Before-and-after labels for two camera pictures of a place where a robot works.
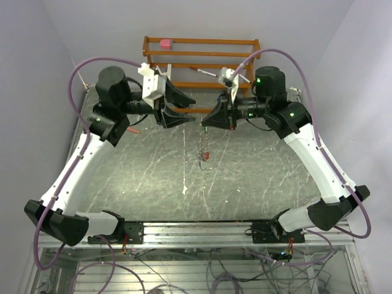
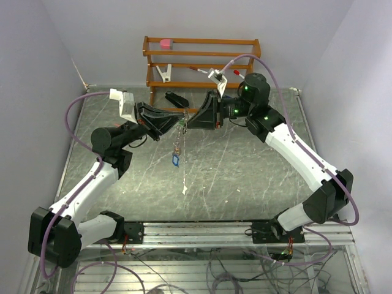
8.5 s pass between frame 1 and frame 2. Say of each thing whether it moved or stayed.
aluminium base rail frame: stayed
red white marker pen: stayed
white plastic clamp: stayed
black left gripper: moved
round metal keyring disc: moved
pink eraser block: stayed
